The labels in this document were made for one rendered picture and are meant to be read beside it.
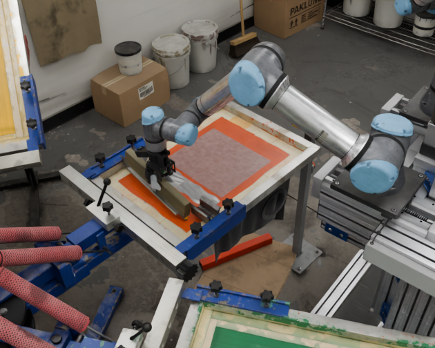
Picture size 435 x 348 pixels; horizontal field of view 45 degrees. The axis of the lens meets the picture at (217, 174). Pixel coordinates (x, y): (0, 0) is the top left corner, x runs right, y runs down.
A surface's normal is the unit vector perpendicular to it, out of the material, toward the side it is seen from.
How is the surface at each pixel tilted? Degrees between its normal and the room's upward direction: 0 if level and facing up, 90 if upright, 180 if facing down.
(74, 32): 90
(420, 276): 90
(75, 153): 0
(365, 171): 93
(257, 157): 0
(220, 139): 0
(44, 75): 90
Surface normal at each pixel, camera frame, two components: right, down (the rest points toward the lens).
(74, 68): 0.72, 0.45
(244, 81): -0.56, 0.51
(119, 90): -0.02, -0.75
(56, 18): 0.91, 0.22
